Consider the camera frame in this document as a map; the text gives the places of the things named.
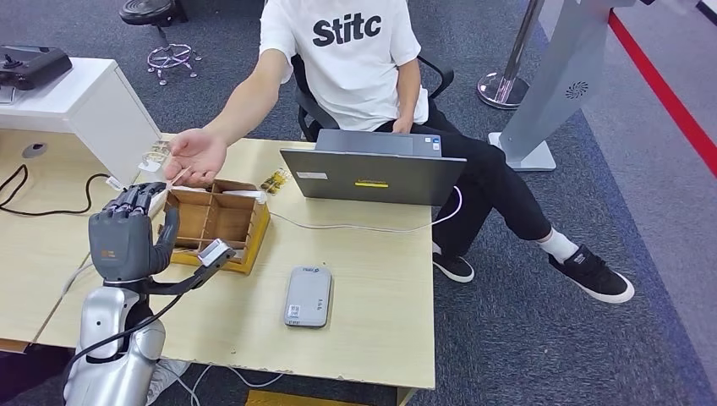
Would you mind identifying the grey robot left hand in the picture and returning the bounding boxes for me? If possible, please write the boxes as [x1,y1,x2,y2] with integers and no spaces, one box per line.
[87,182,182,283]

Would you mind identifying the person's right hand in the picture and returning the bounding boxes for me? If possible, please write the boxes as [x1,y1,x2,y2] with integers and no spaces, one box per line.
[163,128,229,189]

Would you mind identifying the clear printed card stack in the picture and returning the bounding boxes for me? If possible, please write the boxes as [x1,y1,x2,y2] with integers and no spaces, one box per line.
[146,140,172,163]

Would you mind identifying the white card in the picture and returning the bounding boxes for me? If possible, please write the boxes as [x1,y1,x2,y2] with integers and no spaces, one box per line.
[222,189,269,205]

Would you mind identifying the person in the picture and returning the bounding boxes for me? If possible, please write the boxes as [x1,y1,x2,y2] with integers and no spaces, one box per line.
[163,0,636,305]

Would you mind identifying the grey card reader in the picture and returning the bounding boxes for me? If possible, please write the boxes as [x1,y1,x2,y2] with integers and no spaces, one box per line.
[283,265,333,329]

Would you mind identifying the grey laptop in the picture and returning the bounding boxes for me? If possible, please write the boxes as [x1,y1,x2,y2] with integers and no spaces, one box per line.
[280,129,468,208]

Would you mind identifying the wooden compartment box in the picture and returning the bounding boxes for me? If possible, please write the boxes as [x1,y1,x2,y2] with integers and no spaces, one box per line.
[158,178,271,277]

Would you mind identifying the black office chair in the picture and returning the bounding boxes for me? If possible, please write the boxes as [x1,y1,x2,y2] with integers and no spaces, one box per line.
[290,52,455,143]

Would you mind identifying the white cabinet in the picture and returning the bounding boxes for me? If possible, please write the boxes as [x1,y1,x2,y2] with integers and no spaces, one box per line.
[0,58,162,189]

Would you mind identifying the white sneaker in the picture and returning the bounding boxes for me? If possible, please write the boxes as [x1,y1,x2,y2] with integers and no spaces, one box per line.
[146,358,192,406]

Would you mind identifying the black stool with chrome base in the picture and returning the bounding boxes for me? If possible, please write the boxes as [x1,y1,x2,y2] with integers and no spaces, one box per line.
[118,0,203,87]

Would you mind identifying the grey kiosk stand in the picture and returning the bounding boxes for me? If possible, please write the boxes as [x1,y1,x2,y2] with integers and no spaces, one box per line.
[488,0,660,173]

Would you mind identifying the black controller device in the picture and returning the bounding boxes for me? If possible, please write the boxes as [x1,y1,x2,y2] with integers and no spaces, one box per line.
[0,46,74,92]

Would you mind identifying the white power strip cord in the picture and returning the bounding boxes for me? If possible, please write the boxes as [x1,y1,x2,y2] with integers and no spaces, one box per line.
[61,255,96,295]

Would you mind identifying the black plug with cable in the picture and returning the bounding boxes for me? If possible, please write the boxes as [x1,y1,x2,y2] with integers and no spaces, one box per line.
[0,163,127,218]

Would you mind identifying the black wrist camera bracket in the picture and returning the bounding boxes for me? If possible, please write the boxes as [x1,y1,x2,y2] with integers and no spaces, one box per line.
[120,246,237,296]

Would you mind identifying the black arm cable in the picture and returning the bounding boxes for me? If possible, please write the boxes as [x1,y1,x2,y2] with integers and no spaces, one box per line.
[63,294,186,371]

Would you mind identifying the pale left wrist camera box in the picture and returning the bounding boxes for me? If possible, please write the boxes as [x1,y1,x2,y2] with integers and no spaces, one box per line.
[197,239,237,268]

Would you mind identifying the chrome stanchion post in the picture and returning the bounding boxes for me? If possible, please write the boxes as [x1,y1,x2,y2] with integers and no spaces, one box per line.
[476,0,545,111]

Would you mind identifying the white laptop cable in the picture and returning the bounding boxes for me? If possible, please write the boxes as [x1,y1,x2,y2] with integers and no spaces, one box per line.
[268,185,465,235]

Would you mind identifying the white cables under desk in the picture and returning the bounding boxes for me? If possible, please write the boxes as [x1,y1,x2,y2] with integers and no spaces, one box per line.
[162,363,286,406]

